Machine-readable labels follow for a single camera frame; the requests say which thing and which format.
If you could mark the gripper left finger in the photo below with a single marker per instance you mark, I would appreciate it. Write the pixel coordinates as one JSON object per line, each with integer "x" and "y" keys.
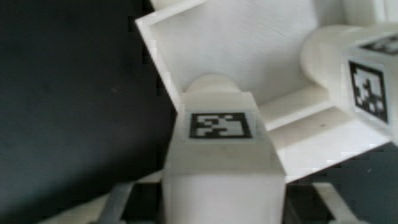
{"x": 111, "y": 215}

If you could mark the white chair leg with tag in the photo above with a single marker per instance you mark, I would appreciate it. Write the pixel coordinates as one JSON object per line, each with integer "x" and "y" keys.
{"x": 349, "y": 61}

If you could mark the white U-shaped fence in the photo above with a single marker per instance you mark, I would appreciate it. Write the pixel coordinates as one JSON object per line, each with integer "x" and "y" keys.
{"x": 84, "y": 213}

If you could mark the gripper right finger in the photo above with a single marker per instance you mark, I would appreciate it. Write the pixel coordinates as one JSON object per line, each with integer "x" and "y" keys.
{"x": 336, "y": 204}

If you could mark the white chair seat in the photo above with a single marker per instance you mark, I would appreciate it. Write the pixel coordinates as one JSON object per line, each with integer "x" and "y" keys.
{"x": 237, "y": 38}

